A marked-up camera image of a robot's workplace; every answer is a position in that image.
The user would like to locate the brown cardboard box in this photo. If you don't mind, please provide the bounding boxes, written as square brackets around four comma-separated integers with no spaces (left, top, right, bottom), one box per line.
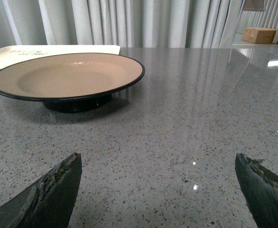
[242,28,277,44]

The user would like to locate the grey pleated curtain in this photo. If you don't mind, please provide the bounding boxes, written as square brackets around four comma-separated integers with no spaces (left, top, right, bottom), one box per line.
[0,0,278,48]

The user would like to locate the white rectangular tray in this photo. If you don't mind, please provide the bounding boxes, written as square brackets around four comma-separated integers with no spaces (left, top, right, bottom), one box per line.
[0,45,121,70]

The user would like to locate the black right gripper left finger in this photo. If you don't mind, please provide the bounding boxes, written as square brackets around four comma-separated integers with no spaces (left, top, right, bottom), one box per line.
[0,153,82,228]

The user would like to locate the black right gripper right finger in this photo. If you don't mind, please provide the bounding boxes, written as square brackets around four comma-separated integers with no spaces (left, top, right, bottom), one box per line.
[235,153,278,228]

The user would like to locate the beige plate with black rim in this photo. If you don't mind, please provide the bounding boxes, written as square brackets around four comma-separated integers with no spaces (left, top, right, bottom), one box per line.
[0,53,145,113]

